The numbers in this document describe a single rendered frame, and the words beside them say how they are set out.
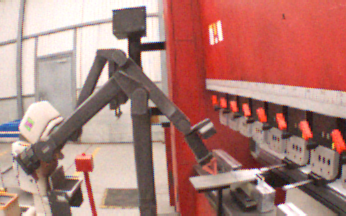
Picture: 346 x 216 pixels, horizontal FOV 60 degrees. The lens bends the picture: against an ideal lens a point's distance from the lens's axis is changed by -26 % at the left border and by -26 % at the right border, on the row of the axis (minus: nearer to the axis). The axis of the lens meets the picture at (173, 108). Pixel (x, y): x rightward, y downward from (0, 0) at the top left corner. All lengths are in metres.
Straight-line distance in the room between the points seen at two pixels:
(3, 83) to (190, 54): 7.68
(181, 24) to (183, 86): 0.40
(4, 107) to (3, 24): 2.42
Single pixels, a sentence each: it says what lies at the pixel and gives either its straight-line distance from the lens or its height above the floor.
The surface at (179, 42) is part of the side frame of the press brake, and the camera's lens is 2.41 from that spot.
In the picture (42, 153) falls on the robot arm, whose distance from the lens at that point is 1.21.
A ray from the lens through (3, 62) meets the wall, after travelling 9.66.
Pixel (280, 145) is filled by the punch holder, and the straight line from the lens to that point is 1.21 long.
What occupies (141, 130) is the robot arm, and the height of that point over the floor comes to 1.29.
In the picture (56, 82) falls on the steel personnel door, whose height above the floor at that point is 1.50.
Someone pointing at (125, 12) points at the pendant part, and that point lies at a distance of 2.58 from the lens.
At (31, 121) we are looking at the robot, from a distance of 1.38.
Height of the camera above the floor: 1.45
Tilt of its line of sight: 5 degrees down
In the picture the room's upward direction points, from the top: 4 degrees counter-clockwise
